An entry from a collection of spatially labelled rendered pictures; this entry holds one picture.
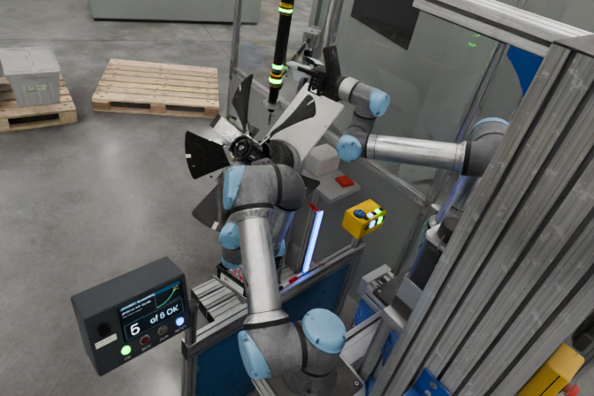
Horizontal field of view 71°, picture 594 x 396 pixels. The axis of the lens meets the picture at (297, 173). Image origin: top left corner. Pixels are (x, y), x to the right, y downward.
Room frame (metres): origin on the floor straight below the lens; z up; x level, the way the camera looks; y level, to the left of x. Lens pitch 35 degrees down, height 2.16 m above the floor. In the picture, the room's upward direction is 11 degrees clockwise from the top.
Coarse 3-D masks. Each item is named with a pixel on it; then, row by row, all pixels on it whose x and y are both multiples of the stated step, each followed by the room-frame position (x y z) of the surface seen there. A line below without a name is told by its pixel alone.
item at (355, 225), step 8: (368, 200) 1.47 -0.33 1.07; (352, 208) 1.39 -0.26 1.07; (360, 208) 1.40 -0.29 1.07; (368, 208) 1.42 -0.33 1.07; (376, 208) 1.43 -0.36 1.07; (344, 216) 1.37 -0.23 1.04; (352, 216) 1.35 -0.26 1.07; (368, 216) 1.36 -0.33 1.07; (376, 216) 1.37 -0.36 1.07; (344, 224) 1.36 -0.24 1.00; (352, 224) 1.34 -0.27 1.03; (360, 224) 1.31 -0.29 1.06; (352, 232) 1.33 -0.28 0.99; (360, 232) 1.31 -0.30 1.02; (368, 232) 1.35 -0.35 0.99
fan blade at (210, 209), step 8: (216, 192) 1.35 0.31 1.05; (208, 200) 1.32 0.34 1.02; (216, 200) 1.32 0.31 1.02; (200, 208) 1.30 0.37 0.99; (208, 208) 1.30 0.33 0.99; (216, 208) 1.30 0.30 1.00; (224, 208) 1.31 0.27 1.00; (200, 216) 1.28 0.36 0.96; (208, 216) 1.28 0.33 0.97; (216, 216) 1.28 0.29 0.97; (224, 216) 1.29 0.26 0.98; (208, 224) 1.26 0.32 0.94; (224, 224) 1.27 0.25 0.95
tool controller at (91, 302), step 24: (168, 264) 0.77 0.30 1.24; (96, 288) 0.65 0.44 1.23; (120, 288) 0.66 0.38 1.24; (144, 288) 0.66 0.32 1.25; (168, 288) 0.69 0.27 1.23; (96, 312) 0.57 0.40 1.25; (120, 312) 0.60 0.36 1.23; (144, 312) 0.63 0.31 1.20; (168, 312) 0.67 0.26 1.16; (96, 336) 0.55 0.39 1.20; (120, 336) 0.58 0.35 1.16; (168, 336) 0.65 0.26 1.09; (96, 360) 0.53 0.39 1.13; (120, 360) 0.56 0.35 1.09
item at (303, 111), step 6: (306, 96) 1.65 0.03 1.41; (312, 96) 1.60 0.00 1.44; (306, 102) 1.59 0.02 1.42; (312, 102) 1.55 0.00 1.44; (300, 108) 1.57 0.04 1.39; (306, 108) 1.53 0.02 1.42; (312, 108) 1.50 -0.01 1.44; (294, 114) 1.53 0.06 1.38; (300, 114) 1.50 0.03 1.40; (306, 114) 1.48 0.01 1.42; (312, 114) 1.46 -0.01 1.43; (288, 120) 1.51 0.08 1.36; (294, 120) 1.47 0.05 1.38; (300, 120) 1.45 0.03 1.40; (282, 126) 1.49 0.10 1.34; (288, 126) 1.46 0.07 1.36; (276, 132) 1.47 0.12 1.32
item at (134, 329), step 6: (126, 324) 0.60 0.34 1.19; (132, 324) 0.61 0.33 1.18; (138, 324) 0.61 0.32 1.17; (144, 324) 0.62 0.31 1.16; (126, 330) 0.59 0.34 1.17; (132, 330) 0.60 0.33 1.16; (138, 330) 0.61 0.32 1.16; (144, 330) 0.62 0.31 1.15; (126, 336) 0.59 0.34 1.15; (132, 336) 0.60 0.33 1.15
